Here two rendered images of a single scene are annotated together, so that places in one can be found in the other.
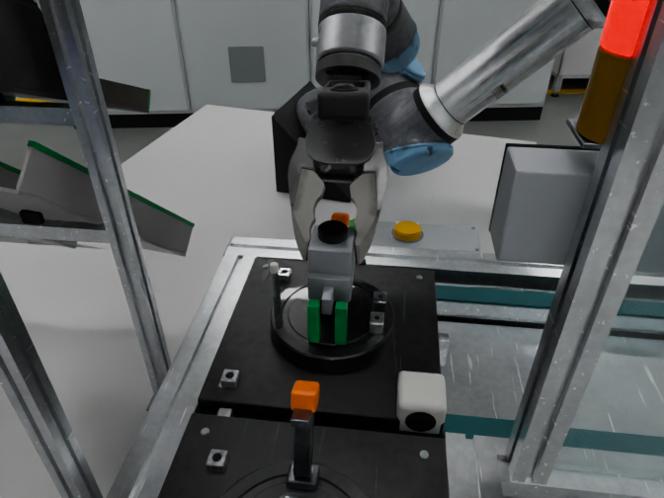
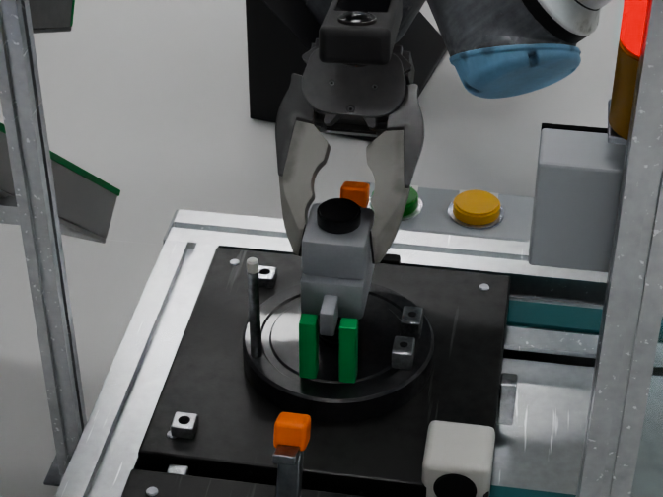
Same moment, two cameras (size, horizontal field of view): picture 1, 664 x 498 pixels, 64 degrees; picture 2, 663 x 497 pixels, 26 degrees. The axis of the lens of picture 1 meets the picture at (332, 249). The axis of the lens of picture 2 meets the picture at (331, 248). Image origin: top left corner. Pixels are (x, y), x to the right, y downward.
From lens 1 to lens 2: 0.46 m
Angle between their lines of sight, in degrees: 2
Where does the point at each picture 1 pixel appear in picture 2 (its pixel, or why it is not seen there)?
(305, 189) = (301, 151)
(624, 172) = (634, 176)
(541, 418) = (596, 468)
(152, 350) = (63, 386)
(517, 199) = (544, 193)
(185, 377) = (114, 426)
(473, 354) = (563, 411)
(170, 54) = not seen: outside the picture
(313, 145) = (314, 87)
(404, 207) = (492, 155)
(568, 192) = (600, 188)
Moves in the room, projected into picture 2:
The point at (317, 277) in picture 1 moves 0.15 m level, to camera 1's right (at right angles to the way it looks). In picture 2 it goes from (315, 281) to (535, 286)
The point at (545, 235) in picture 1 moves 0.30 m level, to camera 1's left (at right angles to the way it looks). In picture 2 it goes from (582, 237) to (47, 223)
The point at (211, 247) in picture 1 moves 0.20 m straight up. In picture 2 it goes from (132, 225) to (113, 40)
